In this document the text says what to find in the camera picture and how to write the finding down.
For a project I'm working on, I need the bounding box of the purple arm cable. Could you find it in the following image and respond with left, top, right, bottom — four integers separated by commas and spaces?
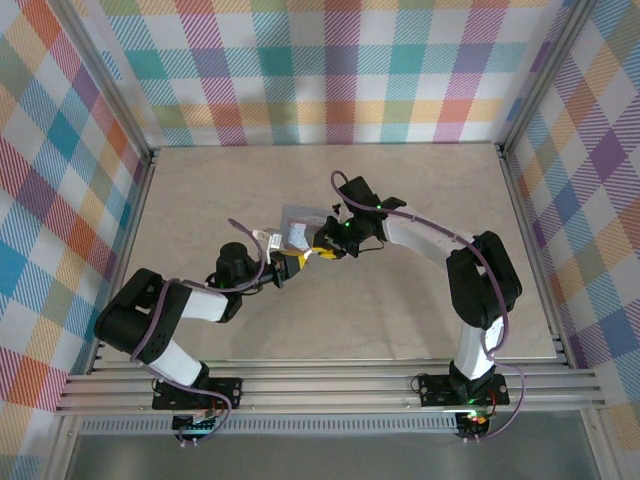
130, 218, 274, 449
329, 170, 529, 445

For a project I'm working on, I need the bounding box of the slotted grey cable duct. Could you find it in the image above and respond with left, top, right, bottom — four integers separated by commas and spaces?
79, 417, 461, 437

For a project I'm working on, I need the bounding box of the grey metal panel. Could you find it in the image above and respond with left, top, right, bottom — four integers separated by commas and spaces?
64, 432, 601, 480

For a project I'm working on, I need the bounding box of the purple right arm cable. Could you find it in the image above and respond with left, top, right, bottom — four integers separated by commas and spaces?
329, 170, 529, 445

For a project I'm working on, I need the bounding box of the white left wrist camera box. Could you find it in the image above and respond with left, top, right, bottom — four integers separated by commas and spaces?
252, 227, 285, 265

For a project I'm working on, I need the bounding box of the aluminium frame corner post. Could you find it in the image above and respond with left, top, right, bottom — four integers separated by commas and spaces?
497, 0, 599, 156
52, 0, 161, 161

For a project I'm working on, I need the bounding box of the aluminium mounting rail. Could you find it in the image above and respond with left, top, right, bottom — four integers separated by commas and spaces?
54, 360, 607, 417

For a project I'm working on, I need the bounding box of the aluminium side rail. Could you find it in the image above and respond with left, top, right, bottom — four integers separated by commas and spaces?
499, 144, 574, 369
84, 149, 160, 376

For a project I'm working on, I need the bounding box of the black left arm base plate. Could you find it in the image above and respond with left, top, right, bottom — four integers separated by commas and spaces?
151, 377, 245, 411

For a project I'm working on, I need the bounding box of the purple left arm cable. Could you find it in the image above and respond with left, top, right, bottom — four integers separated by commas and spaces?
130, 218, 274, 449

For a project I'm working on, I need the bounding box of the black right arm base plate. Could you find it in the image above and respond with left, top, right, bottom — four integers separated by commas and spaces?
417, 372, 509, 407

